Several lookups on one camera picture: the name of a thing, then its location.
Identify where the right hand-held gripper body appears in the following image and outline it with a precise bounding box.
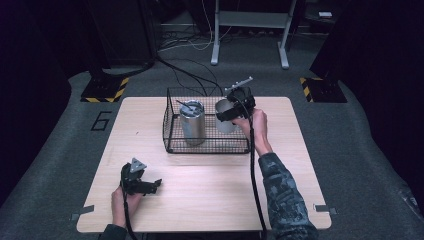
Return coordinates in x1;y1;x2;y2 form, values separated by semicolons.
224;76;257;120

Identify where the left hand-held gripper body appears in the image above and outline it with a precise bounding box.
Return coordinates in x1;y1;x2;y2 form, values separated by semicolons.
119;157;149;196

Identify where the steel mug with white handle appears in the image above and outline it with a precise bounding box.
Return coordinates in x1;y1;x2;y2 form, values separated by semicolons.
214;98;244;135

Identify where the black wire basket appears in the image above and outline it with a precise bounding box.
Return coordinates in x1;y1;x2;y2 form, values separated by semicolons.
162;87;256;155

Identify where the steel tumbler with lid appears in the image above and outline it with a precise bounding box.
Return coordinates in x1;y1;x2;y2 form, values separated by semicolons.
175;99;207;147

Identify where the person's left hand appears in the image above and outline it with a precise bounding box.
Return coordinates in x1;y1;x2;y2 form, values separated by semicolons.
110;185;144;229

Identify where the person's right hand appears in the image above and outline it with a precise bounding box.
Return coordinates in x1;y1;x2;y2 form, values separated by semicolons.
232;108;274;158

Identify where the grey tape strip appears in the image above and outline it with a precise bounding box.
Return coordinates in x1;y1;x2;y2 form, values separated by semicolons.
314;203;338;215
70;204;95;221

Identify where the white metal stand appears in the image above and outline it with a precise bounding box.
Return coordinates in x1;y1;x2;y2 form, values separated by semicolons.
210;0;298;70

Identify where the black striped stand base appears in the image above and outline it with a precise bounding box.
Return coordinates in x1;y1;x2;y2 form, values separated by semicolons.
80;75;130;104
299;76;348;104

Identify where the dark cabinet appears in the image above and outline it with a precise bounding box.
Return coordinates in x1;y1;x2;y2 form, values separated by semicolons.
86;0;158;69

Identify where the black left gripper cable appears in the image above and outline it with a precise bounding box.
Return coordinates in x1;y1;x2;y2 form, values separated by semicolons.
120;173;138;240

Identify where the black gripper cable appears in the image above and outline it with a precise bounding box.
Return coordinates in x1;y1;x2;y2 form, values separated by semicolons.
120;173;138;240
233;94;268;240

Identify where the black floor cable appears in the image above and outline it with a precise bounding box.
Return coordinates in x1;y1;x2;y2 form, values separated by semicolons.
155;54;224;98

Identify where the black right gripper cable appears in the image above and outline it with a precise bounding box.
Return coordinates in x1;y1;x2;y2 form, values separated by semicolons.
233;94;268;240

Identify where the white floor cable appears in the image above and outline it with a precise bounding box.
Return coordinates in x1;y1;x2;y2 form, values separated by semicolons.
158;0;234;53

